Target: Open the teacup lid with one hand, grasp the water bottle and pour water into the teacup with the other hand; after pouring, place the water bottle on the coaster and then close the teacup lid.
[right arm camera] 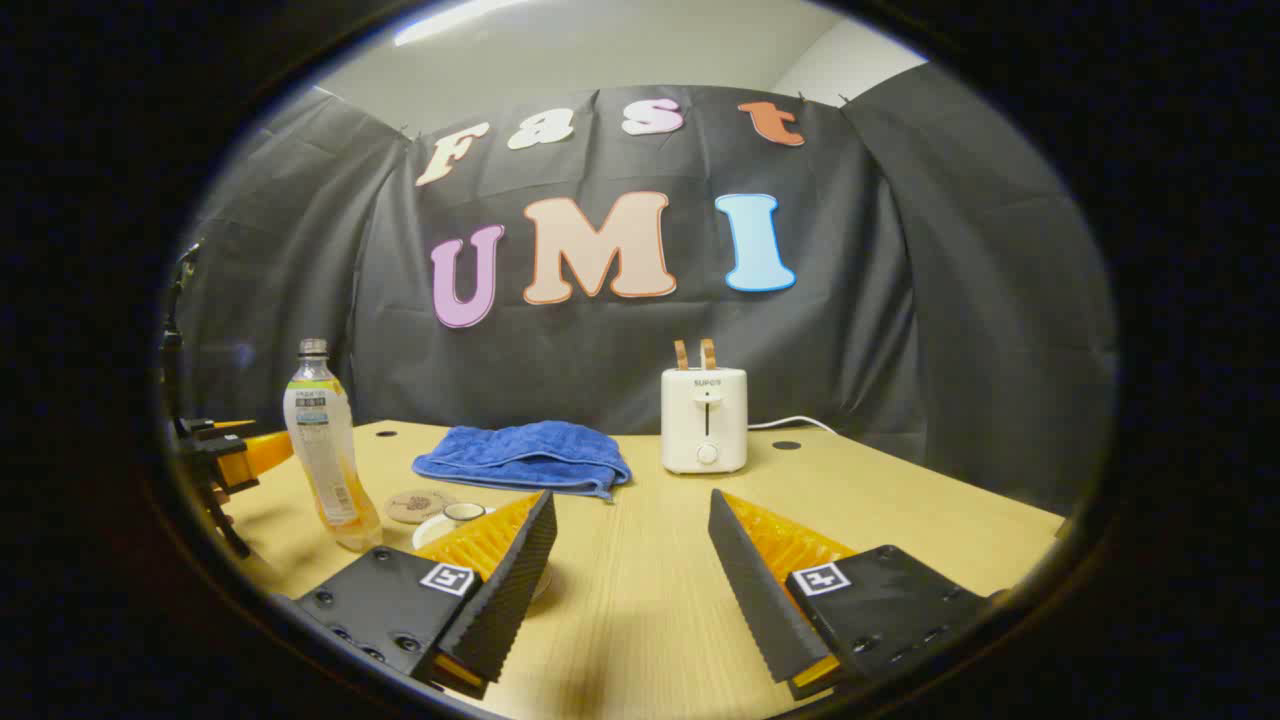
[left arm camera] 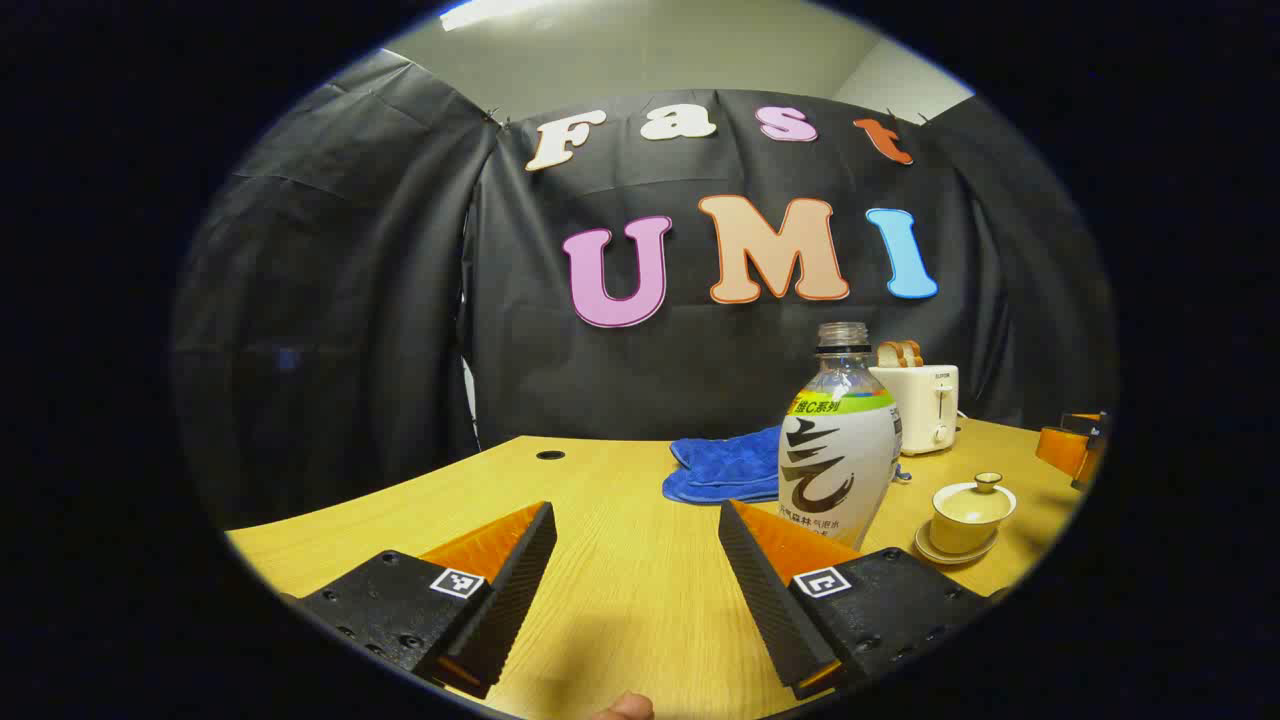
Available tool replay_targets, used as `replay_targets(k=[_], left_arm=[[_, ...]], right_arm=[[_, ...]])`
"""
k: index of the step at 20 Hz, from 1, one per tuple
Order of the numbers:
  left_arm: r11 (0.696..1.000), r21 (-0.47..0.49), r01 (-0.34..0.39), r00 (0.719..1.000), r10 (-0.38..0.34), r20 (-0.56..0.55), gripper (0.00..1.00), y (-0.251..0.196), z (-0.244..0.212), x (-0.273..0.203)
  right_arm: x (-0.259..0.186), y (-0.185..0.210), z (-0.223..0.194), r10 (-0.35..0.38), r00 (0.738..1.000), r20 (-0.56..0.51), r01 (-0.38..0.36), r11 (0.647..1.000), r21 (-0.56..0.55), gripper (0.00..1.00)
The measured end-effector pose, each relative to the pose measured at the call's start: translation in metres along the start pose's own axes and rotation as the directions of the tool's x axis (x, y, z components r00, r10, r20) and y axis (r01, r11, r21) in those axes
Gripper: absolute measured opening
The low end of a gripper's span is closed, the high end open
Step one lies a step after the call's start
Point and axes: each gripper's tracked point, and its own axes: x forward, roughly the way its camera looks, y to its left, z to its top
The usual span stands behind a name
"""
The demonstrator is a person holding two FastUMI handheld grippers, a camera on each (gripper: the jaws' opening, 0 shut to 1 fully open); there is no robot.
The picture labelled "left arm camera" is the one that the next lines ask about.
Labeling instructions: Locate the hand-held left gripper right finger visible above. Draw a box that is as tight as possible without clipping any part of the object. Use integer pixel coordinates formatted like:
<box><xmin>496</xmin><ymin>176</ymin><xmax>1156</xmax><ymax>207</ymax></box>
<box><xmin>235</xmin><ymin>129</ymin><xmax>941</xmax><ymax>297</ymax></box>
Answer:
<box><xmin>718</xmin><ymin>498</ymin><xmax>991</xmax><ymax>701</ymax></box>

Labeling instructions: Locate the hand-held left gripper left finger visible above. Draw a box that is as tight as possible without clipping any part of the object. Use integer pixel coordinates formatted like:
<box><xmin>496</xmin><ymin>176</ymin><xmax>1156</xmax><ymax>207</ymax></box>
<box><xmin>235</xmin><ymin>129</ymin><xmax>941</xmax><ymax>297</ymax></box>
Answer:
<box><xmin>285</xmin><ymin>500</ymin><xmax>558</xmax><ymax>701</ymax></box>

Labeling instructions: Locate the cream teacup lid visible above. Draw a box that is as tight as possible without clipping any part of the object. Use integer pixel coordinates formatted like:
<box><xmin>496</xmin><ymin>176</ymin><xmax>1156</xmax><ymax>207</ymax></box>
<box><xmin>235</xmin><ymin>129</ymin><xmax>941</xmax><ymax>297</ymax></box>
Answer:
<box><xmin>932</xmin><ymin>472</ymin><xmax>1017</xmax><ymax>527</ymax></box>

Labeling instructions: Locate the cream teacup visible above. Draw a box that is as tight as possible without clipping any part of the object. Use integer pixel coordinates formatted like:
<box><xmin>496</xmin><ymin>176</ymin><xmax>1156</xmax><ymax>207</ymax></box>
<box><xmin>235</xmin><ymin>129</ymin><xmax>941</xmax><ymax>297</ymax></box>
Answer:
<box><xmin>930</xmin><ymin>510</ymin><xmax>1003</xmax><ymax>556</ymax></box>

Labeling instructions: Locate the clear plastic water bottle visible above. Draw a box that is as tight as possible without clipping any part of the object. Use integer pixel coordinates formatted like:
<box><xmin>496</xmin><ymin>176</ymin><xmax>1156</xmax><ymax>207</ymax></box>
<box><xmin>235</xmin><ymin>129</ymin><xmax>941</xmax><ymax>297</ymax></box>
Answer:
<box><xmin>778</xmin><ymin>322</ymin><xmax>904</xmax><ymax>551</ymax></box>

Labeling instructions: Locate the blue towel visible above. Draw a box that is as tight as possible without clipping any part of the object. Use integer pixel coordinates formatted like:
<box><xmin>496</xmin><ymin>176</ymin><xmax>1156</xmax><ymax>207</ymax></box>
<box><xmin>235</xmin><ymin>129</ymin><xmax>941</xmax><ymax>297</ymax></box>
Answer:
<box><xmin>662</xmin><ymin>425</ymin><xmax>911</xmax><ymax>506</ymax></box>

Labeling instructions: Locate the white toaster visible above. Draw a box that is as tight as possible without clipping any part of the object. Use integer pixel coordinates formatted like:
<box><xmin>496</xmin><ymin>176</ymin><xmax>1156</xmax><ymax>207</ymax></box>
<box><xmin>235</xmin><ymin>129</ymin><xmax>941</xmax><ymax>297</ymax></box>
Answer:
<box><xmin>868</xmin><ymin>364</ymin><xmax>961</xmax><ymax>457</ymax></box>

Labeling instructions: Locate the cream saucer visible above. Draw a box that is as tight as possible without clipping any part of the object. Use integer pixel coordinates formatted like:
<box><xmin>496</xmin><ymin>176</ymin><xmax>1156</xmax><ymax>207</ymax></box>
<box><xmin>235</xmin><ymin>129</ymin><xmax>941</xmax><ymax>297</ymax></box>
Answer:
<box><xmin>914</xmin><ymin>520</ymin><xmax>999</xmax><ymax>567</ymax></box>

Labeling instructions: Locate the ceiling light panel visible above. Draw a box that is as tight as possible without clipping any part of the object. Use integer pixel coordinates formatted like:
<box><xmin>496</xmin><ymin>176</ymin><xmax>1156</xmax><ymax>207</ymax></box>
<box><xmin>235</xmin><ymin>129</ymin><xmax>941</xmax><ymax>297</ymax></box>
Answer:
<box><xmin>440</xmin><ymin>0</ymin><xmax>561</xmax><ymax>31</ymax></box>

